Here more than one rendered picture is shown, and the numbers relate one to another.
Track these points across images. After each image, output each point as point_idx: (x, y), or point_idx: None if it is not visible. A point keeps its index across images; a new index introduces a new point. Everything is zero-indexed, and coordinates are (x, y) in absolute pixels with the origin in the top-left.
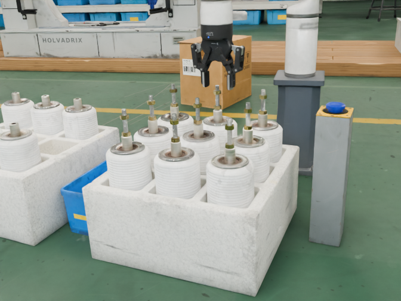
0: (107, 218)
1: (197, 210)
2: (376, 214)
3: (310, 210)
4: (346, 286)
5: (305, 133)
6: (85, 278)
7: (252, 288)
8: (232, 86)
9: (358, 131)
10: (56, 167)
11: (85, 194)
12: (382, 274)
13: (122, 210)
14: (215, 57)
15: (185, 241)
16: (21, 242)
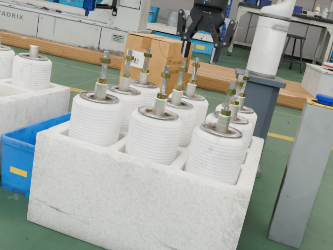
0: (59, 173)
1: (178, 178)
2: (325, 221)
3: (260, 208)
4: None
5: (256, 132)
6: (18, 242)
7: None
8: (215, 60)
9: (286, 146)
10: (1, 109)
11: (38, 140)
12: None
13: (82, 166)
14: (204, 27)
15: (153, 214)
16: None
